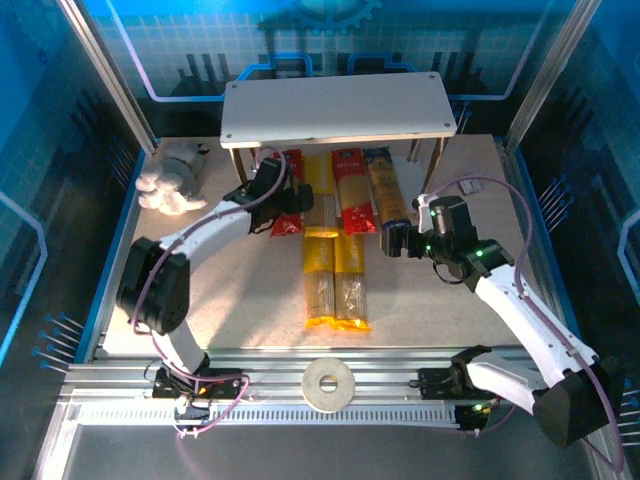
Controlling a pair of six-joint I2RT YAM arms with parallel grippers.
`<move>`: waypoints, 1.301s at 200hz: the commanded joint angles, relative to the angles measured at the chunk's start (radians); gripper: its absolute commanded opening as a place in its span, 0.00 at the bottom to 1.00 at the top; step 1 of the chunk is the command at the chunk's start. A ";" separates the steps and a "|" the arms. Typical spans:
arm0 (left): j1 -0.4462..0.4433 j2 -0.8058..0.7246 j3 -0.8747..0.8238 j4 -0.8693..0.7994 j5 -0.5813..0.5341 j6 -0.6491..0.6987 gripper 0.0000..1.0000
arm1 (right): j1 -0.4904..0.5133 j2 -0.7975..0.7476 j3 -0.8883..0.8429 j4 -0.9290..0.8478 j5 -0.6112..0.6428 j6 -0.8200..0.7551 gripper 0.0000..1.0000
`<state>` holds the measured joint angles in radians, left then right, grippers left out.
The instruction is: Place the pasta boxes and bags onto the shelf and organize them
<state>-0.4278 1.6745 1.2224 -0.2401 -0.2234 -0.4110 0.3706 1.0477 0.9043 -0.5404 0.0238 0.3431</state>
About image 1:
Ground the yellow spaghetti bag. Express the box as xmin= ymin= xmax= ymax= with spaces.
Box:
xmin=303 ymin=153 xmax=336 ymax=230
xmin=302 ymin=226 xmax=336 ymax=330
xmin=332 ymin=230 xmax=372 ymax=333

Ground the red spaghetti bag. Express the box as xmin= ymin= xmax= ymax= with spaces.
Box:
xmin=330 ymin=147 xmax=377 ymax=236
xmin=269 ymin=148 xmax=305 ymax=239

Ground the blue brown spaghetti bag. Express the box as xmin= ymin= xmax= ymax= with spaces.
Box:
xmin=363 ymin=146 xmax=412 ymax=229

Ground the white two-tier shelf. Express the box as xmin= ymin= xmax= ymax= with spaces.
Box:
xmin=219 ymin=71 xmax=459 ymax=222

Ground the white plush toy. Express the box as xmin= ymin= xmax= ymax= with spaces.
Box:
xmin=135 ymin=141 xmax=211 ymax=217

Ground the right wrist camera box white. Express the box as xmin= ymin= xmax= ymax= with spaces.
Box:
xmin=412 ymin=193 xmax=434 ymax=235

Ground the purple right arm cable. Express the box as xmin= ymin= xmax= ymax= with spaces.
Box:
xmin=422 ymin=174 xmax=626 ymax=474

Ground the aluminium rail frame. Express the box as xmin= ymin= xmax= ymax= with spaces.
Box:
xmin=59 ymin=347 xmax=601 ymax=404

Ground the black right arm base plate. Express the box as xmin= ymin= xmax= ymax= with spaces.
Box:
xmin=417 ymin=366 xmax=501 ymax=401

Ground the white slotted cable duct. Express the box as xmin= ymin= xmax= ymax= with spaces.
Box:
xmin=74 ymin=402 xmax=459 ymax=427

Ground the white tape ring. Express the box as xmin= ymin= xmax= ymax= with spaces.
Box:
xmin=301 ymin=357 xmax=357 ymax=414

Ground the aluminium corner post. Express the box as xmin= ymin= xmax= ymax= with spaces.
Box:
xmin=58 ymin=0 xmax=160 ymax=155
xmin=503 ymin=0 xmax=602 ymax=154

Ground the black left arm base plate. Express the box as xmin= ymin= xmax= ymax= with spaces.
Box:
xmin=151 ymin=367 xmax=242 ymax=401

